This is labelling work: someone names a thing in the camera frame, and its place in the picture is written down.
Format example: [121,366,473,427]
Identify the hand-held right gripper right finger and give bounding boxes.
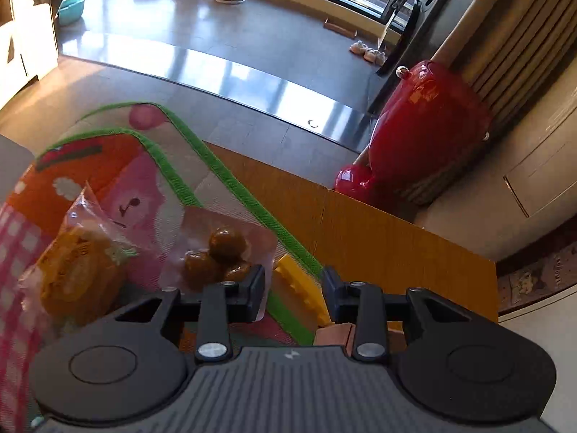
[321,267,501,364]

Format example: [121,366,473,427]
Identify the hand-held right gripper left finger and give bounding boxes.
[97,264,267,365]

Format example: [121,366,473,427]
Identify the yellow toy brick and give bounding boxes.
[274,254,333,328]

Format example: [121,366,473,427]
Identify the brown balls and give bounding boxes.
[159,207,278,294]

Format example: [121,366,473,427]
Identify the bread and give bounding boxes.
[18,180,140,330]

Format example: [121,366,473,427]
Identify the colourful printed play mat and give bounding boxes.
[0,101,325,433]

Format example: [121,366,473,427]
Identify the red stool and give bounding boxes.
[334,60,493,204]

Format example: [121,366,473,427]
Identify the brown printed rug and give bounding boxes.
[496,230,577,323]

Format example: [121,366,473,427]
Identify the white standing air conditioner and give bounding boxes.
[415,67,577,260]

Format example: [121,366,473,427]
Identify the brown floor block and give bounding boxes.
[323,18,358,39]

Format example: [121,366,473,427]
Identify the black standing device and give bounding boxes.
[367,0,456,115]

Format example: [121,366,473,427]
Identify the beige curtain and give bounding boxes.
[460,0,577,109]

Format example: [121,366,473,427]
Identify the teal plastic basin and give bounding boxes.
[58,0,88,27]

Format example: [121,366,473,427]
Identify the brown cardboard carton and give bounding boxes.
[0,0,67,100]

